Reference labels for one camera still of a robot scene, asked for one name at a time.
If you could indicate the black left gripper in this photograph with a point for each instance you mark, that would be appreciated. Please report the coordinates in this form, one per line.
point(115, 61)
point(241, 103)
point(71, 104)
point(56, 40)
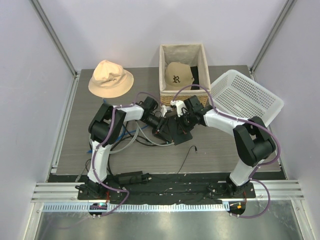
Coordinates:
point(159, 128)

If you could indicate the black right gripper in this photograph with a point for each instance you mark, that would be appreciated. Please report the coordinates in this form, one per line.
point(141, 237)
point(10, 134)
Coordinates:
point(185, 129)

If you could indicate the dark grey network switch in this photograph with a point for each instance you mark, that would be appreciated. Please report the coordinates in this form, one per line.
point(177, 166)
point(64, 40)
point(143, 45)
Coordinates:
point(177, 131)

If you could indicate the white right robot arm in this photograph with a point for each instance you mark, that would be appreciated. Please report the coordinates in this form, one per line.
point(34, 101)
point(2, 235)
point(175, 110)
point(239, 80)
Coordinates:
point(253, 142)

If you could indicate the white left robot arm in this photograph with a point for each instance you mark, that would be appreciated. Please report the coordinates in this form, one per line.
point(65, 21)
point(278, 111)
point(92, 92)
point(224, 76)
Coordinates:
point(104, 131)

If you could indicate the tan baseball cap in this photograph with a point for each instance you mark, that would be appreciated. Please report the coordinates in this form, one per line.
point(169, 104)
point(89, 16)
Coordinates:
point(177, 75)

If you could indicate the white perforated plastic basket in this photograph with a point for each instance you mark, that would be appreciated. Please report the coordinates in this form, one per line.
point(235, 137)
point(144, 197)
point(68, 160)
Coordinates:
point(238, 95)

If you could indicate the black cloth in basket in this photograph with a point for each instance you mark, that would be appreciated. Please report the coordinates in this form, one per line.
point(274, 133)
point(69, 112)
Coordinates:
point(195, 74)

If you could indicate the beige bucket hat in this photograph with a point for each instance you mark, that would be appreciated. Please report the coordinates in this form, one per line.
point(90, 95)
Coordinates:
point(110, 80)

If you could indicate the wicker basket with liner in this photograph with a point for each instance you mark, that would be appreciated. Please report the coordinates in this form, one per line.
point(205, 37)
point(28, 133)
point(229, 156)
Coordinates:
point(192, 55)

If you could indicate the black power adapter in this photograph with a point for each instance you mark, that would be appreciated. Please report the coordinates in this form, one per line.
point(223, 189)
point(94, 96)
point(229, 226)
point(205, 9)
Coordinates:
point(129, 178)

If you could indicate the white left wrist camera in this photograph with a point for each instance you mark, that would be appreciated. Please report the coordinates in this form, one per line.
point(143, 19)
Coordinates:
point(165, 109)

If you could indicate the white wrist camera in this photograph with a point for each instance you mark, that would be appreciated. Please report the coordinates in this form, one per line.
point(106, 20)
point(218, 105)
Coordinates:
point(165, 109)
point(179, 106)

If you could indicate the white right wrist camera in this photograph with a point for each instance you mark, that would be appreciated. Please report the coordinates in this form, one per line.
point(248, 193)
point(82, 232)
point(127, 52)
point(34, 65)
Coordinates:
point(179, 106)

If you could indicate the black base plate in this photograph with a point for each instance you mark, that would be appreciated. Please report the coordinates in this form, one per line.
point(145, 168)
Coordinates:
point(165, 187)

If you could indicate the aluminium frame rail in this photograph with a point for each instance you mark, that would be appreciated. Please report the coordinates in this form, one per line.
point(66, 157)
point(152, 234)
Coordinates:
point(66, 197)

